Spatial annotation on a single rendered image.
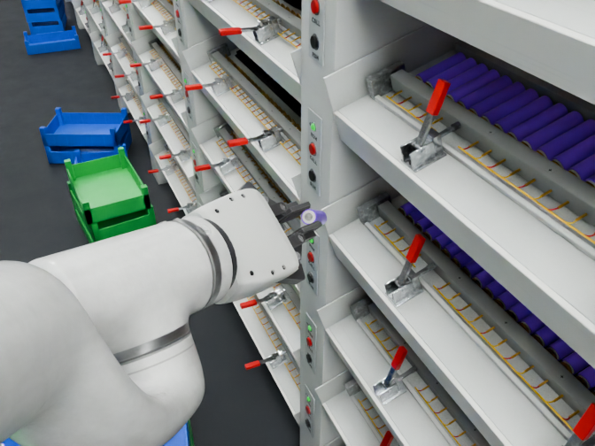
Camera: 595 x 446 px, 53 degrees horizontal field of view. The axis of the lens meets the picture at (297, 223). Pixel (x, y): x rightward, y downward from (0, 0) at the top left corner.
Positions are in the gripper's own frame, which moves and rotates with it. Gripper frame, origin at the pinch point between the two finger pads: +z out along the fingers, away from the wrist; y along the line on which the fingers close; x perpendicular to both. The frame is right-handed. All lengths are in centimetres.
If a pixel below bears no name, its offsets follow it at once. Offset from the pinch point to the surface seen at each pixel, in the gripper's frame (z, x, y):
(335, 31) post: 8.9, 12.0, -17.3
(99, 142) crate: 98, -139, -88
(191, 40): 49, -36, -56
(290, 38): 26.1, -2.5, -28.5
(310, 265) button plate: 22.5, -18.7, 3.4
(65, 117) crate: 102, -155, -111
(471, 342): 8.5, 6.5, 21.4
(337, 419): 27, -35, 29
